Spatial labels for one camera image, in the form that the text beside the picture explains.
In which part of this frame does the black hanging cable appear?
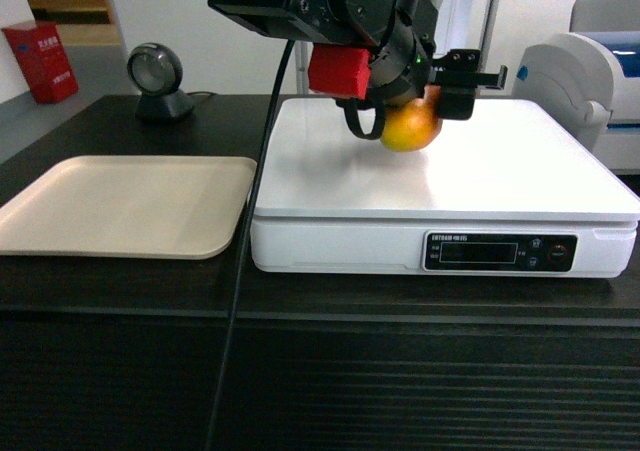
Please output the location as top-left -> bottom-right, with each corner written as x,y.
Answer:
203,39 -> 296,451

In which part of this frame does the red wrist camera block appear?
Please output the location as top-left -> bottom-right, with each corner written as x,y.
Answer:
308,44 -> 371,100

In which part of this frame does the white receipt printer kiosk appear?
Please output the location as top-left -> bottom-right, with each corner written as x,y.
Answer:
294,0 -> 505,101

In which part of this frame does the white checkout scale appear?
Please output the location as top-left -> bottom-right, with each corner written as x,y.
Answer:
251,98 -> 639,278

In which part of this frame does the red yellow mango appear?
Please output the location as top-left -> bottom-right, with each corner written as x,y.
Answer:
380,85 -> 442,152

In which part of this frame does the beige plastic tray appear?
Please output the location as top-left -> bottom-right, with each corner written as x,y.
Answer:
1,156 -> 256,260

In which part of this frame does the red box on floor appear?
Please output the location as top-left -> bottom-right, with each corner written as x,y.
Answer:
2,20 -> 79,104

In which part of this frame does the wooden shelf background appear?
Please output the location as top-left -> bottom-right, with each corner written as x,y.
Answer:
27,0 -> 121,46

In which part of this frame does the grey office chair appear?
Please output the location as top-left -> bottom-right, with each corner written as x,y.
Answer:
569,0 -> 639,32

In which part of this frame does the white label printer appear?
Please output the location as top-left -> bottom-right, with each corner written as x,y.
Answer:
512,31 -> 639,175

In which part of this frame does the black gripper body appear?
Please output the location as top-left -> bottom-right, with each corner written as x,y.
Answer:
333,23 -> 510,122

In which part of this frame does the black checkout counter cabinet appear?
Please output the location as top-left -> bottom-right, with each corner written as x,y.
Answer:
0,94 -> 640,451

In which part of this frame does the black barcode scanner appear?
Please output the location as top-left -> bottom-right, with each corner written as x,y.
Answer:
127,43 -> 194,124

